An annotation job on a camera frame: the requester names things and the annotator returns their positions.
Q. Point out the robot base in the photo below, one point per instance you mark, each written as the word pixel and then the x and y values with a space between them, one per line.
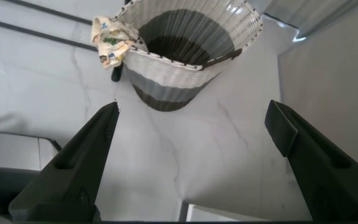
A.
pixel 8 149

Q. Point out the cream printed garment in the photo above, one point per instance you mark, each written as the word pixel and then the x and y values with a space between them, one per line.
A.
pixel 110 40

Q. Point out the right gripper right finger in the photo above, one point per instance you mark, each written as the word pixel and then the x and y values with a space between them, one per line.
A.
pixel 346 189

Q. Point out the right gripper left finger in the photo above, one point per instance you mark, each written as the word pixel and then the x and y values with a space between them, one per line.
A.
pixel 73 193

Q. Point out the white laundry basket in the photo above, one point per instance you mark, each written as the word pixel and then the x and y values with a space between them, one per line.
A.
pixel 166 74

